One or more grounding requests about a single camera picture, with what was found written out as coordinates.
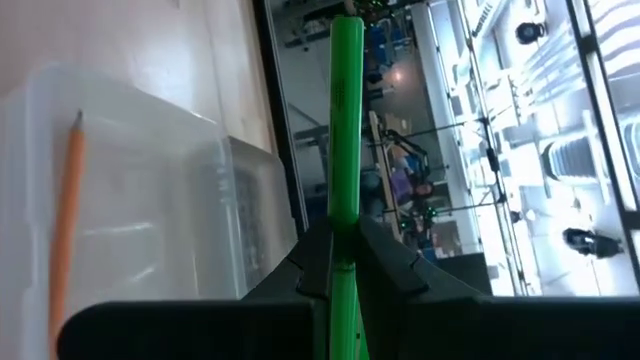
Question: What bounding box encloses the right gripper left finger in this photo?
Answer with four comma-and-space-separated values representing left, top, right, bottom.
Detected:
243, 216, 334, 301

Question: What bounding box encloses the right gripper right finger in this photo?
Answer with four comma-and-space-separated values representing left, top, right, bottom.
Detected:
357, 215, 481, 301

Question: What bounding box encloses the green highlighter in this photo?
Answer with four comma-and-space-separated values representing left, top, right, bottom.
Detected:
327, 14, 371, 360

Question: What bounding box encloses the orange pencil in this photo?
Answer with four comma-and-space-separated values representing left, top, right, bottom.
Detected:
48, 108, 86, 360

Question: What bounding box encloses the translucent grey box lid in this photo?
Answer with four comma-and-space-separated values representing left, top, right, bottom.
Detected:
222, 135, 301, 301

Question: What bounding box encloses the clear plastic supply box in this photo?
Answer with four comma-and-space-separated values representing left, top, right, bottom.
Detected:
0, 62, 301, 360

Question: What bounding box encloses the person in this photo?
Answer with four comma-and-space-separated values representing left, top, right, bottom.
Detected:
399, 167, 436, 206

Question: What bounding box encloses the black long spotlight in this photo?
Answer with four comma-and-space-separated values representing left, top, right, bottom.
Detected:
562, 227, 626, 260

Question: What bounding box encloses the black round spotlight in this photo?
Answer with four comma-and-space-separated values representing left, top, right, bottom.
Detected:
514, 20, 546, 46

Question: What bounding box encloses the black robot rig frame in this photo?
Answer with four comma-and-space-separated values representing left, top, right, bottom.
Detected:
382, 115, 506, 216

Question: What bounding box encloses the black table frame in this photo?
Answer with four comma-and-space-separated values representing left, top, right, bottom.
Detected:
252, 0, 309, 236

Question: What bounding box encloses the black light fixture rail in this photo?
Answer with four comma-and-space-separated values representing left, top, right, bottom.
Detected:
567, 0, 640, 296

